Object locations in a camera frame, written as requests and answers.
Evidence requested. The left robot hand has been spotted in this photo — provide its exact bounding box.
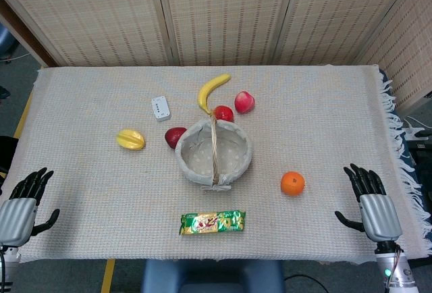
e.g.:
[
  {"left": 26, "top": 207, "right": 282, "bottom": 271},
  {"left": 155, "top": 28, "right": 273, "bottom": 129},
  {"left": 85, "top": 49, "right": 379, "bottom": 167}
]
[{"left": 0, "top": 167, "right": 61, "bottom": 247}]

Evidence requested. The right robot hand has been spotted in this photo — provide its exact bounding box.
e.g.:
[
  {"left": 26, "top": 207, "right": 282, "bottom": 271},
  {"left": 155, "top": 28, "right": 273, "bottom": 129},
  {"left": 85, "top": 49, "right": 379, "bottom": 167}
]
[{"left": 334, "top": 163, "right": 404, "bottom": 242}]

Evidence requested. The orange fruit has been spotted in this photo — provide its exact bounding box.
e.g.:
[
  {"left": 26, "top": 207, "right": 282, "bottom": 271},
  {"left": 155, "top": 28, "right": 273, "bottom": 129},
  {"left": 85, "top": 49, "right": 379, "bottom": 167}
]
[{"left": 280, "top": 171, "right": 306, "bottom": 196}]

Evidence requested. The beige woven tablecloth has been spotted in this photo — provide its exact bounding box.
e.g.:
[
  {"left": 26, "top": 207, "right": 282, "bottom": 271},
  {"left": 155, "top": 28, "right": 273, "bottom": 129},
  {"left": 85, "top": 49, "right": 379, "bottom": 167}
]
[{"left": 0, "top": 64, "right": 432, "bottom": 264}]

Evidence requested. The woven basket with handle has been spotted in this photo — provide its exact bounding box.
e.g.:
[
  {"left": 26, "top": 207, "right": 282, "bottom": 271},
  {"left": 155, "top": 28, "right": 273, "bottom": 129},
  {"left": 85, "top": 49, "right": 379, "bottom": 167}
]
[{"left": 173, "top": 112, "right": 254, "bottom": 192}]

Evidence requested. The red apple behind basket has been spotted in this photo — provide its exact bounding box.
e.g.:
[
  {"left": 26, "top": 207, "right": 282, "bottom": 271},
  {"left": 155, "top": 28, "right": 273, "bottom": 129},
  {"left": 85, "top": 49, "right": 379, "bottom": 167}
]
[{"left": 213, "top": 105, "right": 235, "bottom": 122}]

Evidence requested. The white power strip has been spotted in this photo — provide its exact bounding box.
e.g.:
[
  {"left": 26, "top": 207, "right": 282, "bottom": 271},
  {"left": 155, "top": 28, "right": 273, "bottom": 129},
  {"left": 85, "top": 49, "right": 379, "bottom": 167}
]
[{"left": 403, "top": 115, "right": 427, "bottom": 140}]

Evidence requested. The yellow floor tape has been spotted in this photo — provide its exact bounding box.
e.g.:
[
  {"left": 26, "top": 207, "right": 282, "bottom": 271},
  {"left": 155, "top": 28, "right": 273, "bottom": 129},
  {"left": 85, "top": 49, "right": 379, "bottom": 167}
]
[{"left": 101, "top": 259, "right": 116, "bottom": 293}]

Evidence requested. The yellow starfruit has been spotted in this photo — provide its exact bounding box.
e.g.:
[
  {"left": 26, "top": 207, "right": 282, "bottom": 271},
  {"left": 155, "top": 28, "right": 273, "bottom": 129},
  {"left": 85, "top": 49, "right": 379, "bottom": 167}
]
[{"left": 116, "top": 129, "right": 146, "bottom": 152}]

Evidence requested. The green yellow snack packet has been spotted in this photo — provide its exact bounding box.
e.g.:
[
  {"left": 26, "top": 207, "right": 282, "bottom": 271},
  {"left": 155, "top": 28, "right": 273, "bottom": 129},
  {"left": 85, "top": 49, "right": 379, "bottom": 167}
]
[{"left": 178, "top": 210, "right": 246, "bottom": 236}]

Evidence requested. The dark red strawberry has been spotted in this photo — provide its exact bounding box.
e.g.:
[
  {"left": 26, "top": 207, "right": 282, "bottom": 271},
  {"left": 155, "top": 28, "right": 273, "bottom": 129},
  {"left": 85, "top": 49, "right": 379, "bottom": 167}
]
[{"left": 164, "top": 126, "right": 188, "bottom": 149}]

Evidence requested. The pink red peach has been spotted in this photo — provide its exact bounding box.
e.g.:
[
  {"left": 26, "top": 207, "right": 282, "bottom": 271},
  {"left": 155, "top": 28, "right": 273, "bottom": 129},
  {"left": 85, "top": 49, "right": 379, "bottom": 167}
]
[{"left": 234, "top": 90, "right": 256, "bottom": 115}]

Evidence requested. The white remote control box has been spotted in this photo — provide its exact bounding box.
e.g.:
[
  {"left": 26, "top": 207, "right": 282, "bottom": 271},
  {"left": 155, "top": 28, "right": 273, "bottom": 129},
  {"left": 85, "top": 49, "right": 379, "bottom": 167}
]
[{"left": 151, "top": 95, "right": 172, "bottom": 122}]

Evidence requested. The yellow banana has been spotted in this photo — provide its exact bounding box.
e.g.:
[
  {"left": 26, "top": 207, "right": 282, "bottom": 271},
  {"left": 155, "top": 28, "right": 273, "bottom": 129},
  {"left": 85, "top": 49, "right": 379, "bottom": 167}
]
[{"left": 197, "top": 73, "right": 232, "bottom": 115}]

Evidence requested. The woven folding screen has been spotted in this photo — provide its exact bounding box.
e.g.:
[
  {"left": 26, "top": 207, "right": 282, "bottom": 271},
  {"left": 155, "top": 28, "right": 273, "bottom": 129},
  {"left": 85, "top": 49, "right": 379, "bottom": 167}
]
[{"left": 0, "top": 0, "right": 432, "bottom": 111}]

